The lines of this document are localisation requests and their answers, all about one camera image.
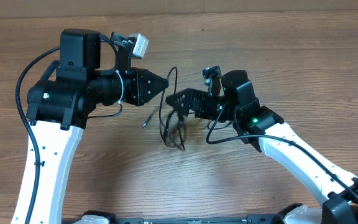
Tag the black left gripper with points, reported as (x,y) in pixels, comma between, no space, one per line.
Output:
(142,94)

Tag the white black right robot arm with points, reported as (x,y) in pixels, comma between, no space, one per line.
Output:
(231,97)

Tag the cardboard back wall panel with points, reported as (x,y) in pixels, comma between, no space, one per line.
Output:
(66,8)

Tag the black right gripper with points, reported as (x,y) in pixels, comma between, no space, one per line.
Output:
(190,97)

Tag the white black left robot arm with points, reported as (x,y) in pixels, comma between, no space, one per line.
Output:
(93,69)

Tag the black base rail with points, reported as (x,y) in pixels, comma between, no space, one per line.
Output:
(101,217)

